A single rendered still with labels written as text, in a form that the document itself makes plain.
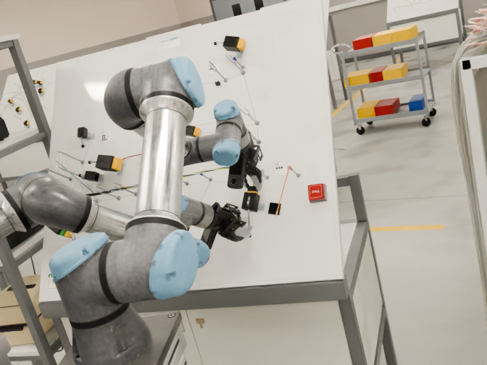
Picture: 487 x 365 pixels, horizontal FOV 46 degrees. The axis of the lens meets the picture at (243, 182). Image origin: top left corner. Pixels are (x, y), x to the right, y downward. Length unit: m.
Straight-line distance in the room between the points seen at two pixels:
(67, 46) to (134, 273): 11.03
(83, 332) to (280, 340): 1.03
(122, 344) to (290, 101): 1.16
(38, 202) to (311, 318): 0.98
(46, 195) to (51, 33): 10.42
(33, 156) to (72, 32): 4.93
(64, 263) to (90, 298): 0.08
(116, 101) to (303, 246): 0.85
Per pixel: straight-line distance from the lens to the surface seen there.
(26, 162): 7.81
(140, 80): 1.25
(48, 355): 2.49
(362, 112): 6.85
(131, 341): 1.13
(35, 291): 2.55
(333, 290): 1.83
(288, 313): 1.96
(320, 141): 1.93
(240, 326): 2.05
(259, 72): 2.11
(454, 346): 2.97
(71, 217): 1.39
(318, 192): 1.85
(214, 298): 1.96
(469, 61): 1.72
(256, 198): 1.86
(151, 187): 1.09
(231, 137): 1.59
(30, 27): 11.46
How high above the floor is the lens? 1.72
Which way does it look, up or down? 16 degrees down
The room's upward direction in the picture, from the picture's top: 15 degrees counter-clockwise
